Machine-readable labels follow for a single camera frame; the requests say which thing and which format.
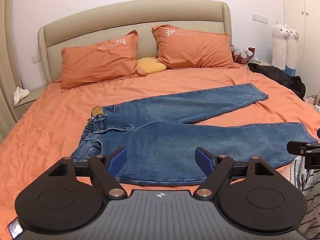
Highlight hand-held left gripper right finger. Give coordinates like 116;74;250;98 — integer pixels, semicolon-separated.
195;146;275;199

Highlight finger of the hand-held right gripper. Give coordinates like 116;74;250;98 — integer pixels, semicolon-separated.
287;140;320;170

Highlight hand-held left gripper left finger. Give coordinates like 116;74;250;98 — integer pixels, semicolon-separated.
47;146;127;199

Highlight blue denim pants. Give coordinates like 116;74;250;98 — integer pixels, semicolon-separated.
71;83;318;187

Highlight grey striped person's clothing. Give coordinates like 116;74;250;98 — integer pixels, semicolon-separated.
289;155;320;240

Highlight bed with orange sheet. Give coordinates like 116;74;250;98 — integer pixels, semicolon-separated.
0;62;320;230

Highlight black jacket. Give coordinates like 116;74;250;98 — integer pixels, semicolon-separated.
247;62;306;101

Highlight white alpaca plush toy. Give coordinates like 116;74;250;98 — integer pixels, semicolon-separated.
271;20;290;70
285;27;299;77

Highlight yellow cushion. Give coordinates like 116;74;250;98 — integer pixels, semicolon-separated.
136;57;167;75

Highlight orange embroidered pillow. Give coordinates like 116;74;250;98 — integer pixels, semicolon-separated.
151;24;242;69
60;30;147;89

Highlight white crumpled cloth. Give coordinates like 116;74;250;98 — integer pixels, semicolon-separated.
13;87;30;105

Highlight cream wardrobe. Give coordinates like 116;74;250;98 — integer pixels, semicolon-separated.
280;0;320;100

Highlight beige padded headboard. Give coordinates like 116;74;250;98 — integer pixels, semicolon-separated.
37;0;232;83

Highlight beige curtain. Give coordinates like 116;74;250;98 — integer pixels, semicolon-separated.
0;0;23;142

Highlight white wall switch panel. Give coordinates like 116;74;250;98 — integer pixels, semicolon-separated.
252;13;269;23

